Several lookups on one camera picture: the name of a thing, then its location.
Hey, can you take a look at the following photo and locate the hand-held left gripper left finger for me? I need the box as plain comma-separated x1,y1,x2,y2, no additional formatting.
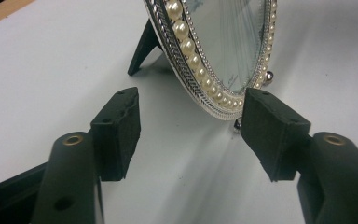
30,86,142,224

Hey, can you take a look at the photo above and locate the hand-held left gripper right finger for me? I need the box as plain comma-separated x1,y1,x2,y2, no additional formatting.
240,87,358,224

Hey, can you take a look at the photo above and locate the wooden table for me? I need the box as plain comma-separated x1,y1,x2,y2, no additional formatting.
0,0,35,32

